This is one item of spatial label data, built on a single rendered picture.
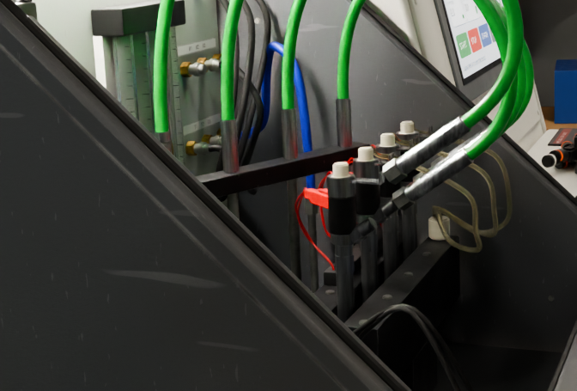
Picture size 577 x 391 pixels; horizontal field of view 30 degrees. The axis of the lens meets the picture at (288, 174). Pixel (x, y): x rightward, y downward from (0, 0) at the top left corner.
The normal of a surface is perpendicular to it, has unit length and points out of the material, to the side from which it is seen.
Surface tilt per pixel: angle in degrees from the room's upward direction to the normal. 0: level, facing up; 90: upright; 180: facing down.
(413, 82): 90
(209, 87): 90
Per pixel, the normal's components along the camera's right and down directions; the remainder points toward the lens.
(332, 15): -0.37, 0.22
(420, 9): 0.89, -0.20
